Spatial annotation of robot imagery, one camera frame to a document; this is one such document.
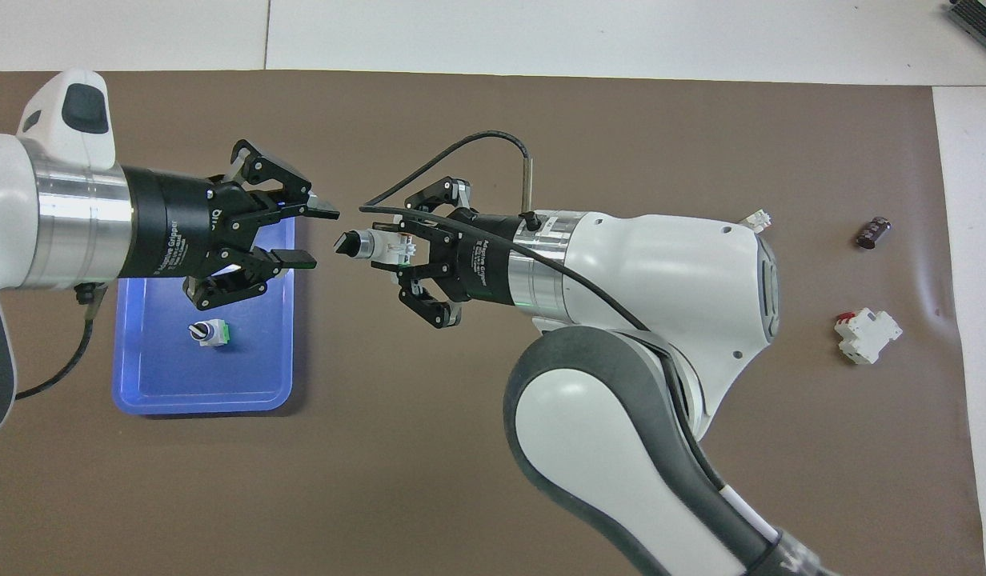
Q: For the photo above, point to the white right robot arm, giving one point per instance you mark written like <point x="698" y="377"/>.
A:
<point x="669" y="280"/>

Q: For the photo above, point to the knob switch with green base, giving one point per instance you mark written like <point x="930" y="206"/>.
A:
<point x="759" y="220"/>
<point x="209" y="332"/>

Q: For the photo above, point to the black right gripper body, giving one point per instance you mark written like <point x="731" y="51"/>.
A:
<point x="485" y="260"/>

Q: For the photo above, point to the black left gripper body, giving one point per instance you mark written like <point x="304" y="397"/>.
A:
<point x="165" y="224"/>

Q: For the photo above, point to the white circuit breaker red lever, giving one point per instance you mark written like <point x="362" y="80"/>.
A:
<point x="867" y="334"/>

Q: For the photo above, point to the knob switch with orange base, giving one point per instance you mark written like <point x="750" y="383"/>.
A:
<point x="373" y="244"/>

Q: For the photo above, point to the brown table mat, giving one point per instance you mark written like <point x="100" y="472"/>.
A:
<point x="461" y="448"/>

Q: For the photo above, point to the blue plastic tray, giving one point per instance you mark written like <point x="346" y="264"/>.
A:
<point x="205" y="376"/>

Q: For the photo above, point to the grey ribbed device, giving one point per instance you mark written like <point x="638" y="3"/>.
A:
<point x="981" y="16"/>

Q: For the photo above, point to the small dark terminal block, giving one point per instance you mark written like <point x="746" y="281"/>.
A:
<point x="874" y="232"/>

